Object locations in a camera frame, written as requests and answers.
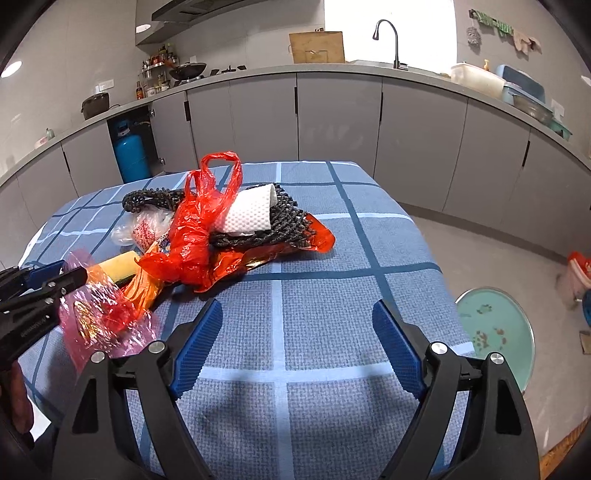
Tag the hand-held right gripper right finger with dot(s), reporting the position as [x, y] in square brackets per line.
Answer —
[397, 346]

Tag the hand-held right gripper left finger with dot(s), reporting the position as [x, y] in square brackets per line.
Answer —
[198, 346]

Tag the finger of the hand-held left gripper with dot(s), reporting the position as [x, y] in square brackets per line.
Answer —
[69, 279]
[48, 270]

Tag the pink plastic wrapper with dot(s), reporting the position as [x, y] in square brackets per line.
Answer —
[115, 332]

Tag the clear red-printed plastic bag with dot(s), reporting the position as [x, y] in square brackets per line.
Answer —
[143, 230]

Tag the red plastic bag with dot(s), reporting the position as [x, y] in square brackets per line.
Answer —
[194, 230]

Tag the white paper towel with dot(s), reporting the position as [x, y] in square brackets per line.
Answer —
[244, 212]

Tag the person's left hand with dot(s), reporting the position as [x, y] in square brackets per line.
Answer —
[21, 397]

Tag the yellow sponge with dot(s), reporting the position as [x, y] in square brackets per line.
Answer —
[117, 267]

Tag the orange plastic wrapper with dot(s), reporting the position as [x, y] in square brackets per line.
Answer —
[143, 290]

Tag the blue checked tablecloth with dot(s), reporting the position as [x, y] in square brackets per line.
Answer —
[323, 258]

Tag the red foil wrapper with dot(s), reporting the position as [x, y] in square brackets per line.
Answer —
[318, 242]

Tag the blue gas cylinder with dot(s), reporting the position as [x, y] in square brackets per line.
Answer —
[131, 157]

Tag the black cooking pot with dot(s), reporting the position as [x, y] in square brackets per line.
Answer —
[96, 107]

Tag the red-lidded plastic bucket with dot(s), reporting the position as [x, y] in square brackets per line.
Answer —
[579, 272]

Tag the dark sauce bottle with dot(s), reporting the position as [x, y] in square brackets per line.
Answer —
[140, 91]

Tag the spice rack with bottles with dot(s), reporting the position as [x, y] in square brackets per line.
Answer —
[159, 60]

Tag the grey kitchen cabinet counter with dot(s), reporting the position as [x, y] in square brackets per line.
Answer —
[337, 115]

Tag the black wok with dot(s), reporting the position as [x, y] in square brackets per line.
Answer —
[187, 70]

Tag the gas stove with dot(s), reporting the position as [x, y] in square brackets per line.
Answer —
[226, 70]

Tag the green plastic basket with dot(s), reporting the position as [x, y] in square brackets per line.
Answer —
[561, 128]

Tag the glass bowl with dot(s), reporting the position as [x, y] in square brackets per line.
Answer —
[531, 108]

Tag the white plastic container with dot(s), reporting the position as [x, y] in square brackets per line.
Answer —
[478, 81]

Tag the blue plastic basin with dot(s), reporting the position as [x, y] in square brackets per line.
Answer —
[524, 85]

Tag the range hood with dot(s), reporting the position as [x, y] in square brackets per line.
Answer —
[184, 9]

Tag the curved steel faucet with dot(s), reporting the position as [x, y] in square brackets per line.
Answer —
[396, 41]

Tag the brown cardboard box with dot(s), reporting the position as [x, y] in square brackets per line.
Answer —
[318, 46]

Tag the hanging grey scrubber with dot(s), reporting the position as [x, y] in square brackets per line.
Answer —
[472, 36]

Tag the bright window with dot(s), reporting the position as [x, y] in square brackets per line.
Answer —
[360, 18]

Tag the hanging beige cloth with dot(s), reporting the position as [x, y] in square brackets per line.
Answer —
[526, 42]

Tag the white wall socket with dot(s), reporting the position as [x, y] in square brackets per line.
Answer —
[104, 87]

